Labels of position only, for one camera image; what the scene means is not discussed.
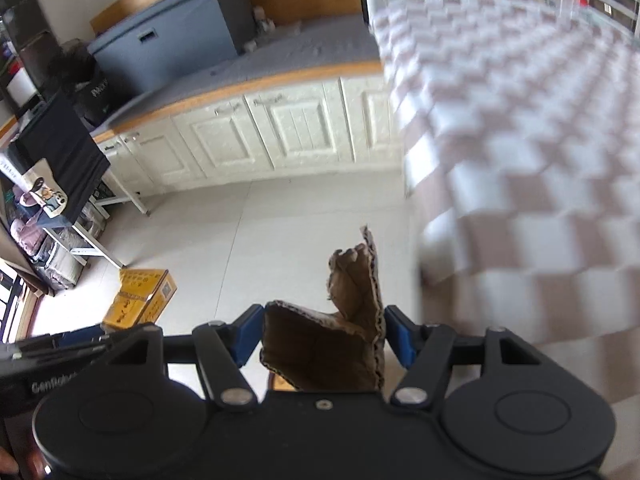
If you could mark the black bag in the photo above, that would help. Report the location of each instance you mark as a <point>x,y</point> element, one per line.
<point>97,102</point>

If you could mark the grey storage box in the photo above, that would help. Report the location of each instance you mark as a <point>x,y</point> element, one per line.
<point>170,35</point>

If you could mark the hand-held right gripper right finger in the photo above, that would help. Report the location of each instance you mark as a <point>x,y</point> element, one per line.
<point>400,337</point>

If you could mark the brown white checkered tablecloth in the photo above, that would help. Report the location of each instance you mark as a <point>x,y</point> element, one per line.
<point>525,160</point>

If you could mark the person's left hand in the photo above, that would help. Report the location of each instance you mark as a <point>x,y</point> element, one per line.
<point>7,462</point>

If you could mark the white-framed dark fabric chair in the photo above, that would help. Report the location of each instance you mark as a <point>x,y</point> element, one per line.
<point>65,155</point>

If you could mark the cartoon canvas tote bag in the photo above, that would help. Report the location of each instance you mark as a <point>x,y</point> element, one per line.
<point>45,195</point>

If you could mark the yellow cardboard box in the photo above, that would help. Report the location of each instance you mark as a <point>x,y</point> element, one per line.
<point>140,300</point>

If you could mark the white power strip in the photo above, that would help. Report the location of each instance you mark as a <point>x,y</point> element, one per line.
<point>257,30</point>

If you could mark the pink folded clothes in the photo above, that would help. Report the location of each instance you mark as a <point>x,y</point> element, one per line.
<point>27,237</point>

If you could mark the torn brown cardboard piece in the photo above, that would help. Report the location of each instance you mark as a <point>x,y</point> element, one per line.
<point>320,350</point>

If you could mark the white cabinet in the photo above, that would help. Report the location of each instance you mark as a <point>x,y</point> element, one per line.
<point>280,125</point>

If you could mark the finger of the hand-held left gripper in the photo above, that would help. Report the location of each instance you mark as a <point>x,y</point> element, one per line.
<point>50,347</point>
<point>82,335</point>

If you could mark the black shelf unit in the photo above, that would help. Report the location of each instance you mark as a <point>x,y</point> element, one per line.
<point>30,50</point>

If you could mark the grey bench mat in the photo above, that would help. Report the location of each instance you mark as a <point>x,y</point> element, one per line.
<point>280,65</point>

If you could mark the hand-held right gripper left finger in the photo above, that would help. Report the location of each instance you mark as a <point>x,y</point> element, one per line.
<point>248,335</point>

